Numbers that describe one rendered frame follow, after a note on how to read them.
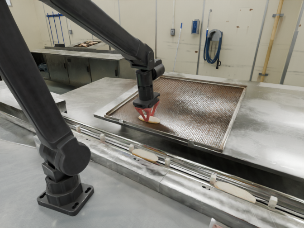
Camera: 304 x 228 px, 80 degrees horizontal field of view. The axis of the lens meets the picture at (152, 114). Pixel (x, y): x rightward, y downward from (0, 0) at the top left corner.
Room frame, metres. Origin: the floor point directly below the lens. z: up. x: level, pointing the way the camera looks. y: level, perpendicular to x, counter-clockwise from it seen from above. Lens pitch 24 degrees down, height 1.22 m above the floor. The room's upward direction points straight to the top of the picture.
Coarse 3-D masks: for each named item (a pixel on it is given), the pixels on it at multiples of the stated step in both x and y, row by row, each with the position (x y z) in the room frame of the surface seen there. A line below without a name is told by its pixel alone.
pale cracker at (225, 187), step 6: (216, 186) 0.36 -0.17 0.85; (222, 186) 0.36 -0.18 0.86; (228, 186) 0.36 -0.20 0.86; (234, 186) 0.36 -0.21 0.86; (228, 192) 0.34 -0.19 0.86; (234, 192) 0.34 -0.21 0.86; (240, 192) 0.34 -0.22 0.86; (246, 192) 0.34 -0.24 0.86; (246, 198) 0.32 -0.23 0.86; (252, 198) 0.32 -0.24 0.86
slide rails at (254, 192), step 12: (96, 132) 0.66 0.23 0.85; (108, 144) 0.57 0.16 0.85; (120, 144) 0.57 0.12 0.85; (168, 168) 0.44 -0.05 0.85; (192, 168) 0.44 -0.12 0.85; (216, 180) 0.39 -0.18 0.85; (228, 180) 0.39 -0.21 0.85; (252, 192) 0.35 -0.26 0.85; (264, 204) 0.31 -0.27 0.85; (276, 204) 0.31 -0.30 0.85; (288, 204) 0.31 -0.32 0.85; (288, 216) 0.28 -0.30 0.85
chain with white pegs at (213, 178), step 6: (78, 126) 0.67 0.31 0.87; (102, 138) 0.60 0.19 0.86; (114, 144) 0.58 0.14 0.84; (132, 150) 0.52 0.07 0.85; (168, 162) 0.45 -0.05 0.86; (174, 168) 0.45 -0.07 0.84; (204, 180) 0.40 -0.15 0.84; (210, 180) 0.38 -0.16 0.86; (270, 198) 0.32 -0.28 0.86; (276, 198) 0.31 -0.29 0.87; (270, 204) 0.31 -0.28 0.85; (282, 210) 0.30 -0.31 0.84
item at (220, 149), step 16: (160, 80) 1.08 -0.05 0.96; (176, 80) 1.06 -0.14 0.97; (192, 80) 1.03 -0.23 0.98; (128, 96) 0.87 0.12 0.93; (176, 96) 0.86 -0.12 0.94; (192, 96) 0.84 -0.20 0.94; (208, 96) 0.83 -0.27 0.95; (240, 96) 0.80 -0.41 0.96; (112, 112) 0.75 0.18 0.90; (128, 112) 0.75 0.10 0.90; (144, 112) 0.74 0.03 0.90; (160, 112) 0.72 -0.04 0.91; (176, 112) 0.71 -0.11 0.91; (224, 112) 0.69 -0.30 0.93; (144, 128) 0.61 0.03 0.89; (176, 128) 0.60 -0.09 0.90; (208, 128) 0.59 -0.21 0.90; (208, 144) 0.51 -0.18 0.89; (224, 144) 0.48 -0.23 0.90
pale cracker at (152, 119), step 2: (140, 116) 0.69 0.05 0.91; (146, 116) 0.68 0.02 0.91; (150, 116) 0.68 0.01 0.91; (140, 118) 0.68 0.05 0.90; (142, 118) 0.68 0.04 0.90; (150, 118) 0.67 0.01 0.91; (152, 118) 0.67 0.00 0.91; (154, 118) 0.66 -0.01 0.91; (156, 118) 0.67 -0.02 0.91; (142, 120) 0.67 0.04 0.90; (148, 120) 0.66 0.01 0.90; (150, 120) 0.65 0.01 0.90; (152, 120) 0.65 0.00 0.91; (154, 120) 0.65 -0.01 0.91; (156, 120) 0.65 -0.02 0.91; (158, 120) 0.65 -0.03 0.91; (160, 120) 0.66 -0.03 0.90; (150, 122) 0.65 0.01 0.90; (152, 122) 0.65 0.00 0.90; (154, 122) 0.64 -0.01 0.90; (156, 122) 0.64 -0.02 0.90; (158, 122) 0.64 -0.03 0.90
